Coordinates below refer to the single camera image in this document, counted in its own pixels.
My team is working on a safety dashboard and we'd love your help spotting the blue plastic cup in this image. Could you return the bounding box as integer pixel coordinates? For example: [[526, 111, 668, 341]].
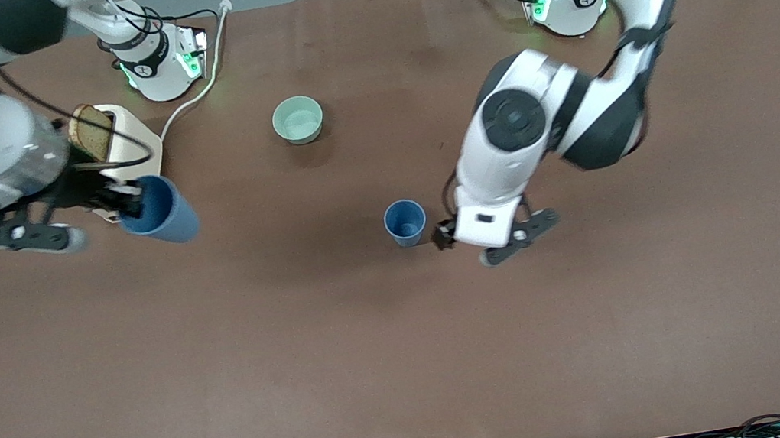
[[113, 168, 203, 252], [381, 196, 432, 251]]

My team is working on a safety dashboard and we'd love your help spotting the cream white toaster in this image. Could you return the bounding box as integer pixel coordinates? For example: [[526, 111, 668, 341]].
[[73, 96, 174, 226]]

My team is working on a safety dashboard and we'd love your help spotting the brown bread slice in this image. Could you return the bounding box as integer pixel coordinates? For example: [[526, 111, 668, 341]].
[[64, 100, 120, 171]]

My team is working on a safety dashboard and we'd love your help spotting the brown table mat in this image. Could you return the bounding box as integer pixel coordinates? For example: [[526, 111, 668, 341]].
[[0, 0, 780, 438]]

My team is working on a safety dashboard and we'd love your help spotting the green bowl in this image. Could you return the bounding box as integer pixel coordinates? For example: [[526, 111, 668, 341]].
[[268, 92, 328, 148]]

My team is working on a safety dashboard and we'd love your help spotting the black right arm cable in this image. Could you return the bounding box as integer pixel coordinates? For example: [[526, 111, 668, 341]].
[[0, 47, 156, 187]]

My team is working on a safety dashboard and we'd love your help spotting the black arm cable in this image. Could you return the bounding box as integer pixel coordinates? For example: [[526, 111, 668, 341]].
[[0, 47, 156, 187], [585, 0, 696, 82]]

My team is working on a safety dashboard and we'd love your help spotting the white toaster power cable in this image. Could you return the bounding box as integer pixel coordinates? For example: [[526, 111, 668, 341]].
[[140, 0, 251, 143]]

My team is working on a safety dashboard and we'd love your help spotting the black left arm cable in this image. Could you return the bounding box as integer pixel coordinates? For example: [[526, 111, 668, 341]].
[[585, 0, 696, 82]]

